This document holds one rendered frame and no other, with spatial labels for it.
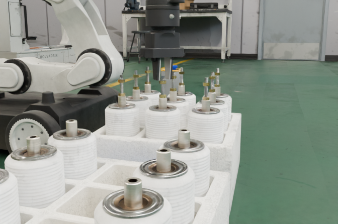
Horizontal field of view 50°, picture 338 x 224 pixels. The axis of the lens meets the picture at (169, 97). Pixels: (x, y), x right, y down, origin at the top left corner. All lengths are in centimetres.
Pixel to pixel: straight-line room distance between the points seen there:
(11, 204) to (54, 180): 10
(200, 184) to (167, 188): 15
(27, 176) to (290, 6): 561
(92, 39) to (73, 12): 12
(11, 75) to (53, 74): 16
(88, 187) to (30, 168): 12
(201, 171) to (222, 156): 26
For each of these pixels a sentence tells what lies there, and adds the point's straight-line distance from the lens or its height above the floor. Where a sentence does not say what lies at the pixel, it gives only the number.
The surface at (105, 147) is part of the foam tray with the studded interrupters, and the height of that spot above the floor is 15.
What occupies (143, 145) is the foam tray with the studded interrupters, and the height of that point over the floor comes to 17.
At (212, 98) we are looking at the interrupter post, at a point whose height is 27.
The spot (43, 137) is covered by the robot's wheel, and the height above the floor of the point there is 12.
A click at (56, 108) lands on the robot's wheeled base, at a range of 129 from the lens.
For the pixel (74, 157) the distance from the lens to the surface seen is 73.
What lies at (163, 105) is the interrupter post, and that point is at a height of 26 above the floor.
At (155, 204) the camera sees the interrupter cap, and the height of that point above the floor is 25.
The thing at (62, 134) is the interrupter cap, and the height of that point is 25.
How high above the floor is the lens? 46
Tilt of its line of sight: 10 degrees down
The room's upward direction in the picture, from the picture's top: straight up
